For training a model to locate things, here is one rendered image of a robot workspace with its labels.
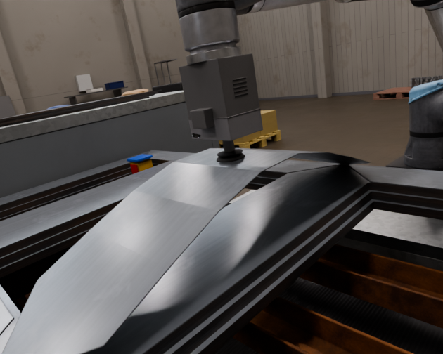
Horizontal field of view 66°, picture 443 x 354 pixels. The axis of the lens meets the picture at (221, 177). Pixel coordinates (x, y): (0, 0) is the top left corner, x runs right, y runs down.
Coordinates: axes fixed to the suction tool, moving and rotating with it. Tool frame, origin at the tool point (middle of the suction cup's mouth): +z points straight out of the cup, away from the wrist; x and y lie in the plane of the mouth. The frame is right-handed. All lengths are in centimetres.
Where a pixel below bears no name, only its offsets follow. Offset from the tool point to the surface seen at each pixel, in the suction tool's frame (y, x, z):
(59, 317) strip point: 2.2, -27.8, 7.2
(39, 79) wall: -962, 236, -75
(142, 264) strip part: 6.3, -19.8, 3.9
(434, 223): 11, 50, 29
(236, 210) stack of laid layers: -6.0, 4.6, 10.3
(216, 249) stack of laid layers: 1.4, -6.8, 10.2
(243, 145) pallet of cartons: -294, 284, 85
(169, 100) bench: -83, 46, -6
